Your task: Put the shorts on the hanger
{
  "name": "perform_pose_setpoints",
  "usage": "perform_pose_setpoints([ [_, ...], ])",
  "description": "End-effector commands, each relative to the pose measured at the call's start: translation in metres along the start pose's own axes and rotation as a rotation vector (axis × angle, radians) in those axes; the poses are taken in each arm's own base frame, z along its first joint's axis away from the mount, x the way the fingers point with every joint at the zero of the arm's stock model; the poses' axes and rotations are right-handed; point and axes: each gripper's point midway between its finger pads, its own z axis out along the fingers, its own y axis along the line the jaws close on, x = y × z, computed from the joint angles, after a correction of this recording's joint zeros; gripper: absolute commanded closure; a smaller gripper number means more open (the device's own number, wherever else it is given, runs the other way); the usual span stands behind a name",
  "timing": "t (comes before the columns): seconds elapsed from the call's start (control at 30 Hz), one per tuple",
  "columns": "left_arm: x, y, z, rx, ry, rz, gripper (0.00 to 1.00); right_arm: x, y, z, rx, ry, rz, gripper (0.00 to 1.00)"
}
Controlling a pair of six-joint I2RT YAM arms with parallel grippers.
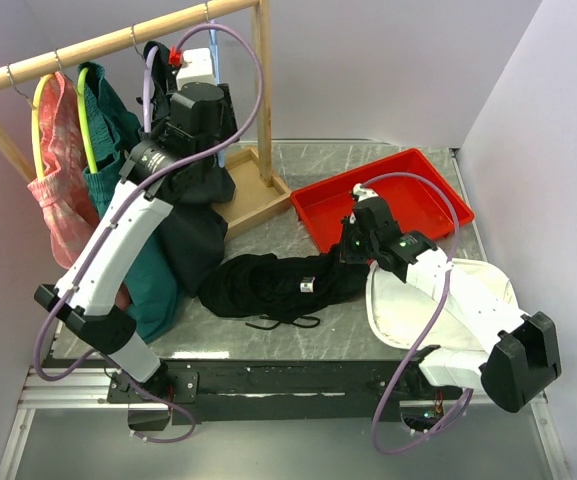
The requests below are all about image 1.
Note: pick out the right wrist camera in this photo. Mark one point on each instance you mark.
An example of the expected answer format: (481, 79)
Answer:
(361, 192)

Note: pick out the dark green shorts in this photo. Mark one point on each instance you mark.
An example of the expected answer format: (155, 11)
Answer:
(192, 237)

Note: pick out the lilac hanger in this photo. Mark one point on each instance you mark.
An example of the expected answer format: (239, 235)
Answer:
(147, 90)

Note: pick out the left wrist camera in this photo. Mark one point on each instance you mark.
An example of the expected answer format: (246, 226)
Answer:
(192, 66)

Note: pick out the teal green shorts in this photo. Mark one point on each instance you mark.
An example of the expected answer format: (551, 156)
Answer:
(113, 132)

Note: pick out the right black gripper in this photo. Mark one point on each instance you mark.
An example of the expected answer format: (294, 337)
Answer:
(346, 255)

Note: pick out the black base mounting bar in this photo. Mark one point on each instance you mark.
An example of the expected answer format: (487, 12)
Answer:
(238, 390)

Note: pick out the light blue hanger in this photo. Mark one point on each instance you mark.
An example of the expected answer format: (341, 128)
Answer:
(214, 49)

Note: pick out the white perforated laundry basket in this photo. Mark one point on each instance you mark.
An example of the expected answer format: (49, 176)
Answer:
(398, 312)

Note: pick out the lime green hanger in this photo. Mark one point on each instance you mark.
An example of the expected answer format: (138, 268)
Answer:
(83, 121)

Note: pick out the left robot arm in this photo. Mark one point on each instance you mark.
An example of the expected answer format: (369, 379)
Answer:
(170, 160)

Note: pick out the red plastic tray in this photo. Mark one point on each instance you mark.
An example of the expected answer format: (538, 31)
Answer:
(415, 205)

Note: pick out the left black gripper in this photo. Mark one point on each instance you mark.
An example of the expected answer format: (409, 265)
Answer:
(230, 128)

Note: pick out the wooden clothes rack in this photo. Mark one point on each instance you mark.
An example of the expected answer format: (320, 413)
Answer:
(261, 192)

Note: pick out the yellow hanger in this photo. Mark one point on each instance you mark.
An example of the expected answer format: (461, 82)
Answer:
(35, 126)

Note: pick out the pink patterned shorts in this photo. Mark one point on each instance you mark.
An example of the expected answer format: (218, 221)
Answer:
(62, 195)

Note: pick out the aluminium rail frame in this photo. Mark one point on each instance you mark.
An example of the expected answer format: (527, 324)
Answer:
(67, 430)

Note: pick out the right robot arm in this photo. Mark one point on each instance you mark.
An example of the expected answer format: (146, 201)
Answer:
(519, 355)

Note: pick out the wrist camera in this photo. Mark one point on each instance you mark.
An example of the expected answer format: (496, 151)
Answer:
(361, 192)
(192, 66)

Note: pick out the black shorts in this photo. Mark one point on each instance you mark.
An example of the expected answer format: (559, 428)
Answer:
(287, 290)

